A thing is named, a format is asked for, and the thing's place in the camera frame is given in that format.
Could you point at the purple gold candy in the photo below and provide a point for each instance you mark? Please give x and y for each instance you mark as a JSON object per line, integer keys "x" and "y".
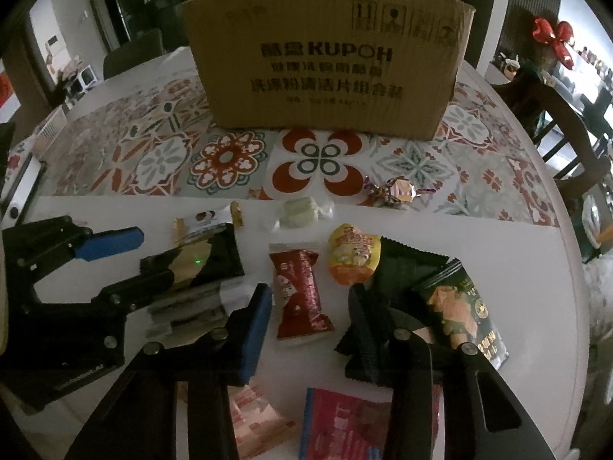
{"x": 396, "y": 192}

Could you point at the red blue snack packet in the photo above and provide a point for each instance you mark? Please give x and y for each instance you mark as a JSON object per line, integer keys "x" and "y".
{"x": 339, "y": 426}

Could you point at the black crinkled snack packet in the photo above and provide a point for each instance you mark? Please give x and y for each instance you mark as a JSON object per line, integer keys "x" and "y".
{"x": 390, "y": 300}

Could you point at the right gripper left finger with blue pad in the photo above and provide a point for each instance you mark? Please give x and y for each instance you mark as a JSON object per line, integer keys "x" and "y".
{"x": 136, "y": 418}

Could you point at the dark upholstered chair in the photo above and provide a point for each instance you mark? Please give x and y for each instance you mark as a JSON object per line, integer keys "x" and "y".
{"x": 145, "y": 48}

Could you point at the patterned tile table mat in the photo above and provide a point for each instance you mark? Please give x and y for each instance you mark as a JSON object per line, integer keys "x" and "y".
{"x": 150, "y": 132}

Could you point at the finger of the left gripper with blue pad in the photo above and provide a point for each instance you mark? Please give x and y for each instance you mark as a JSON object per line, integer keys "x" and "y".
{"x": 112, "y": 242}

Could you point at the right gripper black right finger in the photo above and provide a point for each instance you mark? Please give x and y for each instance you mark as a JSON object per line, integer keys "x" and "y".
{"x": 482, "y": 417}

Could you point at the silver tablet device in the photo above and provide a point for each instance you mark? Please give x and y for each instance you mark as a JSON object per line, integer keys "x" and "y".
{"x": 21, "y": 190}

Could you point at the small brown white candy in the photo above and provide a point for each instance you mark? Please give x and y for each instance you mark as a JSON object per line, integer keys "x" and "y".
{"x": 191, "y": 228}

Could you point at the orange yellow snack packet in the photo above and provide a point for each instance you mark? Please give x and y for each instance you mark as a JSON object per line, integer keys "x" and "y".
{"x": 353, "y": 255}

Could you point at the black gold snack packet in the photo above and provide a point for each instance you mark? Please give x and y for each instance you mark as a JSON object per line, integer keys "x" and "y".
{"x": 180, "y": 318}

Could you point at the red balloon bow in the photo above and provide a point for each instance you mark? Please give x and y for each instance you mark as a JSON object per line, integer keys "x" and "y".
{"x": 556, "y": 37}

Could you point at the dark green snack bag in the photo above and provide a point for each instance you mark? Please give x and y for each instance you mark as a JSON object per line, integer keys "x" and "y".
{"x": 463, "y": 316}

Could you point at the red snack bar packet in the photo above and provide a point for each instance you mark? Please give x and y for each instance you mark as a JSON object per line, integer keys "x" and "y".
{"x": 302, "y": 319}

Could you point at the pink red snack packet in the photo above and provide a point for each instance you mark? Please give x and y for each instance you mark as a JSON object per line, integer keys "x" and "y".
{"x": 258, "y": 427}

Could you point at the brown cardboard box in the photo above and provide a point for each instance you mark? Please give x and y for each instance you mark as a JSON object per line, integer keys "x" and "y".
{"x": 385, "y": 67}

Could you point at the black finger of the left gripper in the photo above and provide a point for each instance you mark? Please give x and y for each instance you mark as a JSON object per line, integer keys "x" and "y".
{"x": 159, "y": 276}

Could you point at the dark wooden chair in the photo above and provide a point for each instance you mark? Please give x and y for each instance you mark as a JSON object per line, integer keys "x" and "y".
{"x": 540, "y": 109}

